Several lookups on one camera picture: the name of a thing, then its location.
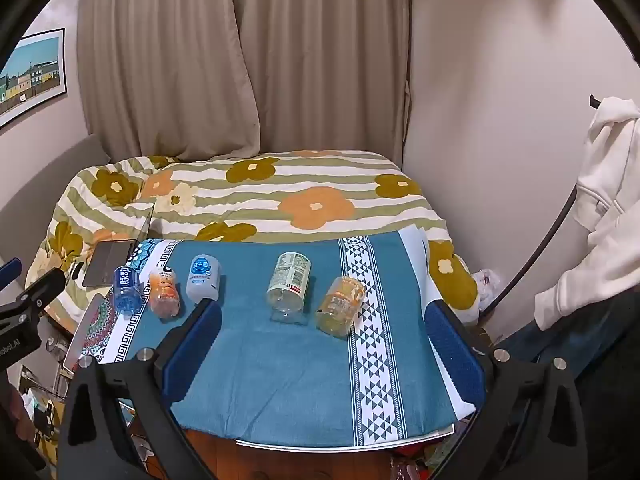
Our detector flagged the mandala print mat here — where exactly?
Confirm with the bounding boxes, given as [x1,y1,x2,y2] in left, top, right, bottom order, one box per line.
[75,292,132,362]

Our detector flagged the white blue label bottle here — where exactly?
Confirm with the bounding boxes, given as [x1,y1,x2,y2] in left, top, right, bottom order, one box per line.
[185,254,224,302]

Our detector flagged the blue jeans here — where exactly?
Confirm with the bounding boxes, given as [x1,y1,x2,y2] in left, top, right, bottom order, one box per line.
[500,319,640,393]

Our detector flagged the blue patterned cloth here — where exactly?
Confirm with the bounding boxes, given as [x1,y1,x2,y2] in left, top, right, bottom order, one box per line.
[95,232,477,449]

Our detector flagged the white hoodie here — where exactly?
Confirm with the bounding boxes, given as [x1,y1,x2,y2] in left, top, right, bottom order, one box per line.
[533,96,640,332]

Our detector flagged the orange drink plastic bottle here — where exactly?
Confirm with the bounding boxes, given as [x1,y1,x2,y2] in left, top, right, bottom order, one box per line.
[149,266,181,320]

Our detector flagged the floral striped blanket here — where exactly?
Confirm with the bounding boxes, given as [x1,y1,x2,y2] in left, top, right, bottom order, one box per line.
[25,149,479,332]

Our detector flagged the grey laptop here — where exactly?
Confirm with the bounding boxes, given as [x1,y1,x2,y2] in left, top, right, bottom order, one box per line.
[81,200,156,289]

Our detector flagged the blue label plastic bottle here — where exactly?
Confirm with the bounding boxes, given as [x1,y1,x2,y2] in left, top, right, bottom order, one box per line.
[114,265,146,316]

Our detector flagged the beige curtain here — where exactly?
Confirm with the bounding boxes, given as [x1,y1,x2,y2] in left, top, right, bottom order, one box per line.
[76,0,262,167]
[229,0,414,170]

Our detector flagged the white plastic bag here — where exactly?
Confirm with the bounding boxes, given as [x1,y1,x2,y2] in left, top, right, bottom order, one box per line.
[471,268,502,307]

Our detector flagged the black curved rod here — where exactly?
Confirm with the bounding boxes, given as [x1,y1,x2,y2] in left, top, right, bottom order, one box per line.
[492,185,582,347]

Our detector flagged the wall poster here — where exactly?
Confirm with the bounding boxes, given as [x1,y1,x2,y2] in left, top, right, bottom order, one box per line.
[0,27,68,129]

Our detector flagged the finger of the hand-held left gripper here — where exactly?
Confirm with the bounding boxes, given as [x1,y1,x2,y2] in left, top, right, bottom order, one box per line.
[0,267,67,332]
[0,258,24,287]

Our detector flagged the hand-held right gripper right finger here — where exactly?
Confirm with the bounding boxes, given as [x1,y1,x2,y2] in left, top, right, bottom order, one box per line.
[425,301,588,480]

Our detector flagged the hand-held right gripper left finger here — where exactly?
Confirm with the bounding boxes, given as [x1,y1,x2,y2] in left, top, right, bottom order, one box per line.
[57,299,223,480]

